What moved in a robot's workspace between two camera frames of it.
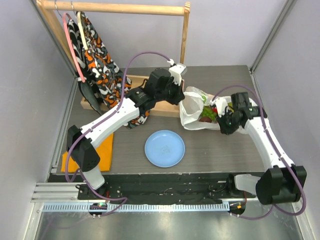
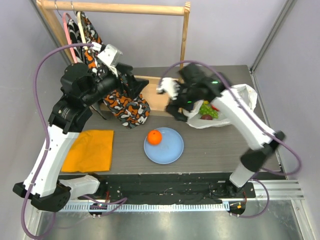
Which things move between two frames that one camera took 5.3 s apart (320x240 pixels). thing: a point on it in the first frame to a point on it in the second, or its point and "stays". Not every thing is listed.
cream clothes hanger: x=79 y=22 stays
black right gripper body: x=225 y=123 to x=180 y=100
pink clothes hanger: x=69 y=44 stays
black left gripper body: x=171 y=94 to x=110 y=82
